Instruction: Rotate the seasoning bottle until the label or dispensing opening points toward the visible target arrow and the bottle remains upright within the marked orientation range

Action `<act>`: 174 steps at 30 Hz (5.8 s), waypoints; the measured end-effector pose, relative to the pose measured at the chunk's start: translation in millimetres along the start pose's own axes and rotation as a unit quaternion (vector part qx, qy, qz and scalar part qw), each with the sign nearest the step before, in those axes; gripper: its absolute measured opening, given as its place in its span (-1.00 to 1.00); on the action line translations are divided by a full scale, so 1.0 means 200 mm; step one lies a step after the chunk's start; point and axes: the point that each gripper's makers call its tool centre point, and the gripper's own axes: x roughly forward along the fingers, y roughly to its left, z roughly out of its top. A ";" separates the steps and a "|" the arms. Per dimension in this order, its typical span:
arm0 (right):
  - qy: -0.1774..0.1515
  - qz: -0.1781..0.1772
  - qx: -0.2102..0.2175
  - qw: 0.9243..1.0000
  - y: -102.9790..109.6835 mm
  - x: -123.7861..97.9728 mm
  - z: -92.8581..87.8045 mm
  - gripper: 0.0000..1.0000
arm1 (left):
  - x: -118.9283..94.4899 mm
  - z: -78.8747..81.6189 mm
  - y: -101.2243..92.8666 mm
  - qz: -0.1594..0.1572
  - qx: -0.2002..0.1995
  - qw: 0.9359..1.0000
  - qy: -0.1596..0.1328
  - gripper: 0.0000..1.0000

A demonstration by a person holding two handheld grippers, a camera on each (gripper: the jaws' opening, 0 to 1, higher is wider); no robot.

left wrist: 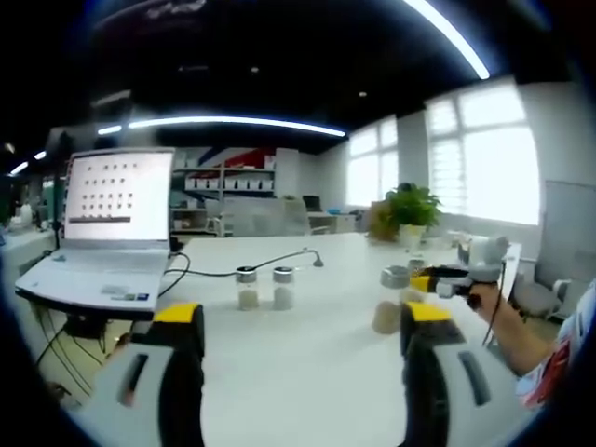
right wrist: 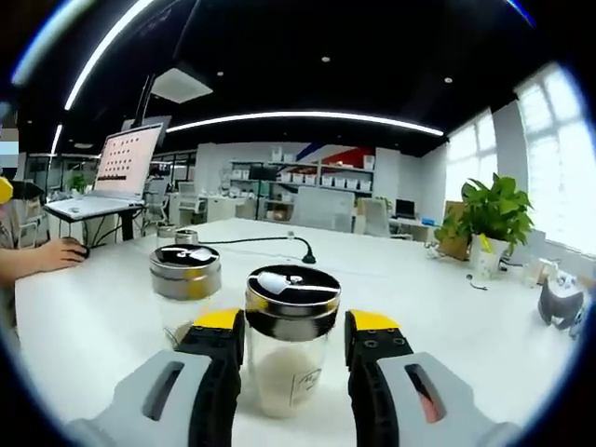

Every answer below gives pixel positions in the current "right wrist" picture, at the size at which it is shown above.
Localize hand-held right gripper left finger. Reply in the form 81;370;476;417
67;307;246;447

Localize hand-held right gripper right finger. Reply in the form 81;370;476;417
344;309;521;447

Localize tall seasoning bottle white contents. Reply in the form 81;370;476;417
244;264;344;419

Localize tall seasoning bottle brown contents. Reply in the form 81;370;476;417
148;244;224;348

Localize small seasoning bottle white contents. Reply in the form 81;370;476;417
174;228;201;248

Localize small seasoning bottle beige contents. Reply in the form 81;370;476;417
156;223;177;251

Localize black computer mouse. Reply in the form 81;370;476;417
64;239;92;262

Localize white laptop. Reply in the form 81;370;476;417
44;122;165;221

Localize small white paper bag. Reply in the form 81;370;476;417
474;232;495;280

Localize white ceiling light strip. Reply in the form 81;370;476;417
63;0;156;112
165;110;446;138

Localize white office chair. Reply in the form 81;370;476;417
356;197;413;239
178;181;206;224

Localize brown cardboard box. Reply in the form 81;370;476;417
437;200;474;262

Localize grey mesh office chair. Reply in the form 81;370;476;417
295;185;356;233

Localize clear jar beige contents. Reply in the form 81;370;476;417
525;258;554;288

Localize white ceiling air vent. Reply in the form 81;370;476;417
150;66;215;105

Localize white handheld controller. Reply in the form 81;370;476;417
567;306;589;342

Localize row of white storage bins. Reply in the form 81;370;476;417
278;174;373;193

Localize green potted plant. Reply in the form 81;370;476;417
435;172;536;280

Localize black monitor on pole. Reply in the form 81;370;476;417
249;163;279;183

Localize white storage shelf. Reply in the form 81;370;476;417
227;144;378;220

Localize window with white blinds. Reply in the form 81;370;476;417
444;109;499;220
514;60;596;258

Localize black gooseneck cable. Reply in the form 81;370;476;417
197;235;318;265

